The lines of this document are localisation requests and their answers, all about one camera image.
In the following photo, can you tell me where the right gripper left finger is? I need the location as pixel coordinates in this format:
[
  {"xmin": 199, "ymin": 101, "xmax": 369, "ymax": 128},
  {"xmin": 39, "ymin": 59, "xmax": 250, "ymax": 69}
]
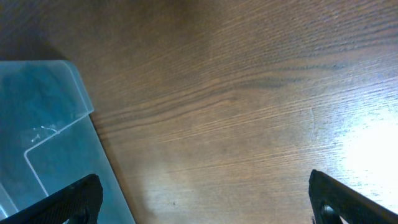
[{"xmin": 1, "ymin": 174, "xmax": 103, "ymax": 224}]

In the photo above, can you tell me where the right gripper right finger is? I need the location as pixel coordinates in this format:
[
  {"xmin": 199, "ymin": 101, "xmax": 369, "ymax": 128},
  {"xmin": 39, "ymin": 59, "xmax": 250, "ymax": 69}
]
[{"xmin": 308, "ymin": 169, "xmax": 397, "ymax": 224}]

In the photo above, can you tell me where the clear plastic storage bin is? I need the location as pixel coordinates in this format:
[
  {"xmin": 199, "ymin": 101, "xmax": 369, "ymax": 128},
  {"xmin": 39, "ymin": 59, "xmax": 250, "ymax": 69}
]
[{"xmin": 1, "ymin": 60, "xmax": 134, "ymax": 223}]

